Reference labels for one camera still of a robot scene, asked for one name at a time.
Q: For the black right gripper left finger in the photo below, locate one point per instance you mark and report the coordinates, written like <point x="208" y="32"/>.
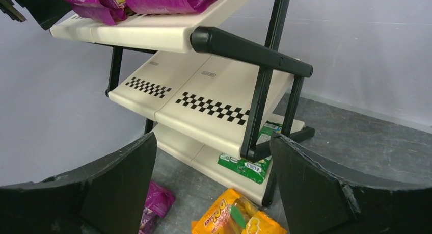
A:
<point x="106" y="195"/>

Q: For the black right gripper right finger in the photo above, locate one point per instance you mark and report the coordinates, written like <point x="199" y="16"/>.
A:
<point x="320" y="195"/>

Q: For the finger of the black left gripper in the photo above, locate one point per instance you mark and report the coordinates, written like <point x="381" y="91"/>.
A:
<point x="46" y="12"/>
<point x="7" y="7"/>

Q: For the orange mango gummy bag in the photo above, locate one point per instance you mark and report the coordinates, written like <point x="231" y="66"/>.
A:
<point x="233" y="213"/>

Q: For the purple grape gummy bag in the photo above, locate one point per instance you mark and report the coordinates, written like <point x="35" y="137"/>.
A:
<point x="109" y="12"/>
<point x="158" y="202"/>

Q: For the cream three-tier shelf rack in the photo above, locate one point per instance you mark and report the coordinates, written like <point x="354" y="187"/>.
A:
<point x="203" y="91"/>

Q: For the purple gummy bag top right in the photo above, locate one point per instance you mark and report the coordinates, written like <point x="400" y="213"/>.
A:
<point x="169" y="6"/>

